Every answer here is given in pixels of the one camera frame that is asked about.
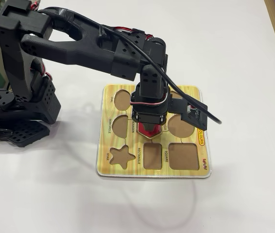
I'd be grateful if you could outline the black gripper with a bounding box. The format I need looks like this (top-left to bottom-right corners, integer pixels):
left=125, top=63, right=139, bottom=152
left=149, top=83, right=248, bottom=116
left=130, top=89, right=170, bottom=132

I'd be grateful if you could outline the red hexagon piece yellow pin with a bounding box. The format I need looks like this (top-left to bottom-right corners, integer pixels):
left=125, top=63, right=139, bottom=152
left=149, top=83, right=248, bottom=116
left=137, top=122, right=162, bottom=140

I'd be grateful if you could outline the wooden shape puzzle board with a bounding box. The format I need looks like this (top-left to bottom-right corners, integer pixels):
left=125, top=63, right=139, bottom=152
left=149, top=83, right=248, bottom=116
left=95, top=84, right=213, bottom=180

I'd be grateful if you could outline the black perforated clamp plate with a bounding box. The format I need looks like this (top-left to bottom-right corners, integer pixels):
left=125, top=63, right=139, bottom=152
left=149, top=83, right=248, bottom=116
left=6, top=120, right=51, bottom=148

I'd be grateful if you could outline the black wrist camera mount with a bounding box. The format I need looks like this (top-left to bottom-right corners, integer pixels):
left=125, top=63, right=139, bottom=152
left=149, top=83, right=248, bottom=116
left=168, top=97, right=208, bottom=130

